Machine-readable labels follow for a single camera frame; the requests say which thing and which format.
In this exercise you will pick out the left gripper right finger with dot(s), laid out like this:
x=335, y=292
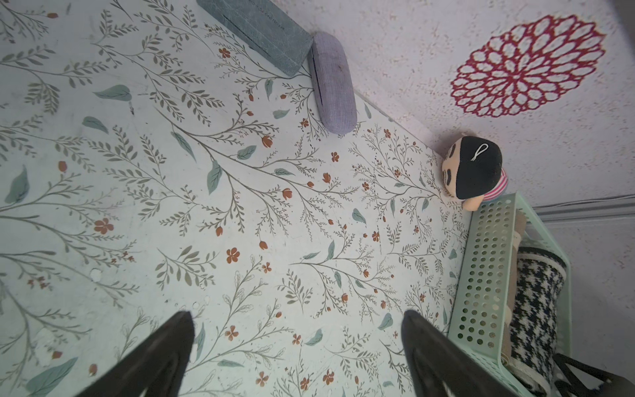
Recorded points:
x=438, y=367

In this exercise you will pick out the grey rectangular case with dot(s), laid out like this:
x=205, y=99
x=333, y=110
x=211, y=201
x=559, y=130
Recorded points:
x=266, y=29

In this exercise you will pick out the floral table mat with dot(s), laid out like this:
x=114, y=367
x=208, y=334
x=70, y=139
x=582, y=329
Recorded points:
x=151, y=162

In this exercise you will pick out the brown beige striped scarf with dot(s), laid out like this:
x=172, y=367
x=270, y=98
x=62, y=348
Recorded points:
x=520, y=224

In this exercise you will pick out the doll with black hair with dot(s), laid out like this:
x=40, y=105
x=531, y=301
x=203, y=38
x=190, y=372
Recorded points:
x=473, y=172

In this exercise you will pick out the lilac oval case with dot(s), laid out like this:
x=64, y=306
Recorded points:
x=332, y=81

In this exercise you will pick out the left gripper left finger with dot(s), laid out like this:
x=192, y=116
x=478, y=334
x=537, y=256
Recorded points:
x=156, y=367

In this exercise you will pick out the mint green plastic basket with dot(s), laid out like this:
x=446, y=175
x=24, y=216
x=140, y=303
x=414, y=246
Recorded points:
x=477, y=321

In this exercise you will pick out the black white knitted scarf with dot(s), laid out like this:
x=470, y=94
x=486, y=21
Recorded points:
x=533, y=329

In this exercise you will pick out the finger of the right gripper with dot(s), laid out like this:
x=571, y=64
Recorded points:
x=583, y=380

